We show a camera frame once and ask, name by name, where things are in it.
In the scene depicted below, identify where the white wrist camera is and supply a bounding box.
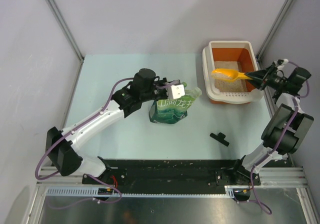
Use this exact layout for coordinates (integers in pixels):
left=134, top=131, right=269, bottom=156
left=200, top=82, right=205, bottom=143
left=273, top=58, right=289, bottom=71
left=167, top=84, right=186, bottom=100

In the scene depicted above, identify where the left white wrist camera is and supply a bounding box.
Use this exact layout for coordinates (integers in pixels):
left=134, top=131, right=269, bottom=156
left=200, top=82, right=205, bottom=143
left=167, top=84, right=186, bottom=100

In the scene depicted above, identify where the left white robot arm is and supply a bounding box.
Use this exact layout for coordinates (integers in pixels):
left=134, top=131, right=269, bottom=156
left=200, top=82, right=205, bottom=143
left=45, top=68, right=170, bottom=184

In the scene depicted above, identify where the aluminium frame post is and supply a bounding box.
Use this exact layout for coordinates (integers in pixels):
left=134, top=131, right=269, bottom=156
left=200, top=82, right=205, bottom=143
left=256, top=0, right=296, bottom=60
left=36, top=0, right=85, bottom=61

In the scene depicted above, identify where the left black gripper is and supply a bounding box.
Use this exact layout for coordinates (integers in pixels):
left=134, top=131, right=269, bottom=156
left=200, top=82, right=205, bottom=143
left=140, top=77, right=174, bottom=103

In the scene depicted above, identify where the orange plastic scoop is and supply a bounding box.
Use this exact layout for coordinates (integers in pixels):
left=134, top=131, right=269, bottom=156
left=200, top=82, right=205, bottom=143
left=211, top=68, right=252, bottom=82

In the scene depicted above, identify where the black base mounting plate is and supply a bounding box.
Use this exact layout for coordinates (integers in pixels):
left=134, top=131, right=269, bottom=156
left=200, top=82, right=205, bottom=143
left=51, top=159, right=295, bottom=187

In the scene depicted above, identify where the right aluminium frame post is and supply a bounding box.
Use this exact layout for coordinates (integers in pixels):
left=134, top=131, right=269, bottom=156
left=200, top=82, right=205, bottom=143
left=256, top=0, right=296, bottom=60

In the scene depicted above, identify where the green litter bag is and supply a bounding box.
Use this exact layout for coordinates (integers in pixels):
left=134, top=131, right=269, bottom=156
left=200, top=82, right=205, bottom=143
left=149, top=87, right=202, bottom=125

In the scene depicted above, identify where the aluminium extrusion rail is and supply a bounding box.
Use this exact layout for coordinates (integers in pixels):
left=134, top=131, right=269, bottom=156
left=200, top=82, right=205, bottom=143
left=37, top=166, right=309, bottom=188

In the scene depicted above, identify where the black bag clip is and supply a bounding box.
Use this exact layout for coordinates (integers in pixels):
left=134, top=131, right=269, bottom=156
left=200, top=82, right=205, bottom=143
left=209, top=132, right=230, bottom=147

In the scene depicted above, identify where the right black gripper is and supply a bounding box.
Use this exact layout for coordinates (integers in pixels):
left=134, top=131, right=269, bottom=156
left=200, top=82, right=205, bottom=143
left=244, top=64, right=287, bottom=91

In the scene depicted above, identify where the grey slotted cable duct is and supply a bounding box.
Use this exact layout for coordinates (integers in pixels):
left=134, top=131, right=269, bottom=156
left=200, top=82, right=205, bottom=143
left=46, top=185, right=251, bottom=198

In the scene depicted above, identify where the purple cable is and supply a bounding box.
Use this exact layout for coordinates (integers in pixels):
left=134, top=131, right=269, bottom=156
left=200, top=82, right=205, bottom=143
left=249, top=60, right=312, bottom=216
left=34, top=76, right=181, bottom=210

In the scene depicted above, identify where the left aluminium frame post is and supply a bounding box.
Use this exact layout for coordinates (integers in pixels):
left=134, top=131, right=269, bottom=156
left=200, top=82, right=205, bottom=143
left=36, top=0, right=85, bottom=61

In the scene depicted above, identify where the white orange litter box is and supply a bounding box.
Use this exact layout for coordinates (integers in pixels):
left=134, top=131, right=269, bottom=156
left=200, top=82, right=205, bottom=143
left=202, top=40, right=263, bottom=105

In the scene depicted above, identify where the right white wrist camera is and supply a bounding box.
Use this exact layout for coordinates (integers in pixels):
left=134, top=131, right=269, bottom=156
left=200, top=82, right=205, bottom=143
left=273, top=58, right=289, bottom=71

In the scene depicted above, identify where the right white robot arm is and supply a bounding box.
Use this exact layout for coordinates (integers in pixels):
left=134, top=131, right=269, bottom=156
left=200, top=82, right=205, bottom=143
left=230, top=59, right=314, bottom=185

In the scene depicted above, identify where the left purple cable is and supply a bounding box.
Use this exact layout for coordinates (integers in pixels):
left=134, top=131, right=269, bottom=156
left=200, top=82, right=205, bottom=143
left=34, top=76, right=181, bottom=210

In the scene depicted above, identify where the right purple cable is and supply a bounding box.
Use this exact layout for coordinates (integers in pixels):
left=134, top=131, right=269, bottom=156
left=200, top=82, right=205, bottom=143
left=249, top=60, right=312, bottom=216

